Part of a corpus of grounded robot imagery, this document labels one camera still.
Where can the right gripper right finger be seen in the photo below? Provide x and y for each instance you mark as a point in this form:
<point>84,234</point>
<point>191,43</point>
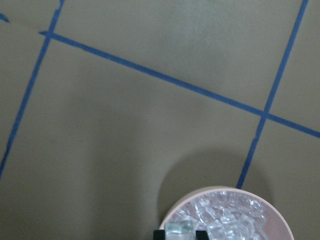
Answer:
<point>201,235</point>

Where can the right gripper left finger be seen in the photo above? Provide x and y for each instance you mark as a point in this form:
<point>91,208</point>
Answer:
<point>159,234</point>

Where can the clear ice cube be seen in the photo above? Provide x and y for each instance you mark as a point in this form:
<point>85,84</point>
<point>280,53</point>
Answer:
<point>179,230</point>

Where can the pile of clear ice cubes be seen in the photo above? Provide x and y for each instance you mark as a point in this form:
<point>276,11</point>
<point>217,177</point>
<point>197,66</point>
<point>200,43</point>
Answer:
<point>225,215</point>

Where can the pink bowl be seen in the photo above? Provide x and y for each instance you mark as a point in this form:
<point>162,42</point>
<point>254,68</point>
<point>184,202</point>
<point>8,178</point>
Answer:
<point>276,226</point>

